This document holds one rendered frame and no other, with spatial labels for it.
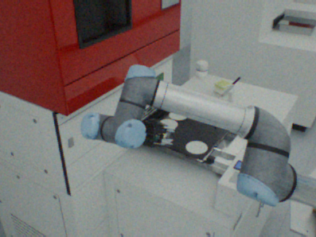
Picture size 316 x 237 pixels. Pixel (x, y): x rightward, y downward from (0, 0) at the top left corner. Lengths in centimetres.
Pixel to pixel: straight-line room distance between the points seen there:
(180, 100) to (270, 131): 25
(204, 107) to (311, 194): 40
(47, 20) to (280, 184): 82
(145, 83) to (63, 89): 39
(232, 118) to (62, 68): 58
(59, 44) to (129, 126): 41
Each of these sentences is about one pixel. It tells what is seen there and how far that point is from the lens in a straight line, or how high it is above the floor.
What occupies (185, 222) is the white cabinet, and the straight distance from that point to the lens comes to 147.
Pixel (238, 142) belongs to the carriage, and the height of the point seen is 88.
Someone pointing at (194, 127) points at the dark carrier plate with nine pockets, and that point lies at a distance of 174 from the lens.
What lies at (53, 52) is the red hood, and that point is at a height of 146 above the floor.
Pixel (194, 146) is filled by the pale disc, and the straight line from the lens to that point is 160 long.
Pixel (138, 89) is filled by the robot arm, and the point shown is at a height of 145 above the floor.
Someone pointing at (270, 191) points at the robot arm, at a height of 123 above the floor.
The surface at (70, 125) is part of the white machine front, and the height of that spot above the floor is 115.
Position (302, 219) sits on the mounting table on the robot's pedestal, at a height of 82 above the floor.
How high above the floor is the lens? 184
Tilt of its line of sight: 31 degrees down
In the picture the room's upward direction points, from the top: straight up
